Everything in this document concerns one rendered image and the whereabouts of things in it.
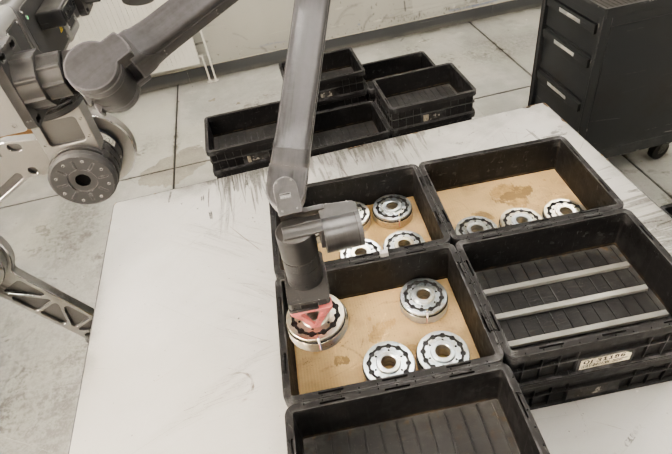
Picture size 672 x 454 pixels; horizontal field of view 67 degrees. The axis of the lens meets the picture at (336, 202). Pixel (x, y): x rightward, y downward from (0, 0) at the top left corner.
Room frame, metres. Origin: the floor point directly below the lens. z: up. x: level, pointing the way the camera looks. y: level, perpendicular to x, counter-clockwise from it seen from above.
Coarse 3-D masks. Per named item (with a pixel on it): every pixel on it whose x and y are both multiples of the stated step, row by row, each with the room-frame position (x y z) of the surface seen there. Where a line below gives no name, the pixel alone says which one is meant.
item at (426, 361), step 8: (424, 336) 0.59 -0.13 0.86; (432, 336) 0.59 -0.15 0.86; (440, 336) 0.58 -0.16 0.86; (448, 336) 0.58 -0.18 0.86; (456, 336) 0.58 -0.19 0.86; (424, 344) 0.57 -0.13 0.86; (432, 344) 0.57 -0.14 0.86; (456, 344) 0.56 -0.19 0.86; (464, 344) 0.55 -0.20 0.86; (424, 352) 0.55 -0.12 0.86; (456, 352) 0.54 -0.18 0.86; (464, 352) 0.54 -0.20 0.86; (424, 360) 0.54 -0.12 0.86; (432, 360) 0.53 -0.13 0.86; (456, 360) 0.52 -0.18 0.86; (464, 360) 0.52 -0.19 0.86; (424, 368) 0.52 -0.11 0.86
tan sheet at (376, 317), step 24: (360, 312) 0.70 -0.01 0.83; (384, 312) 0.69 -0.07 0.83; (456, 312) 0.65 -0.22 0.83; (360, 336) 0.63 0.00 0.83; (384, 336) 0.62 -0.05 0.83; (408, 336) 0.61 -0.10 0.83; (312, 360) 0.60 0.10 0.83; (336, 360) 0.59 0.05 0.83; (360, 360) 0.58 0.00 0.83; (312, 384) 0.54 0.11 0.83; (336, 384) 0.53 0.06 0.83
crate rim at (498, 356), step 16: (400, 256) 0.75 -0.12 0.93; (464, 272) 0.68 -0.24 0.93; (480, 304) 0.59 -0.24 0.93; (480, 320) 0.56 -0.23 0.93; (496, 352) 0.49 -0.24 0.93; (288, 368) 0.52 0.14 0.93; (432, 368) 0.48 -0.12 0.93; (448, 368) 0.47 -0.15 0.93; (464, 368) 0.47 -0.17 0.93; (288, 384) 0.49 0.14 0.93; (352, 384) 0.47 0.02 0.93; (368, 384) 0.47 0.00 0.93; (384, 384) 0.46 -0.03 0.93; (288, 400) 0.46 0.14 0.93; (304, 400) 0.46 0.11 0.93
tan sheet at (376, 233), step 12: (372, 204) 1.05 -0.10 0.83; (372, 216) 1.00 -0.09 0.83; (420, 216) 0.97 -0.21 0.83; (372, 228) 0.95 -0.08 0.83; (384, 228) 0.95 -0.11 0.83; (408, 228) 0.93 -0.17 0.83; (420, 228) 0.92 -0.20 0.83; (372, 240) 0.91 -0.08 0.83; (384, 240) 0.90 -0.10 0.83; (324, 252) 0.90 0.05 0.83; (336, 252) 0.89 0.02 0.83
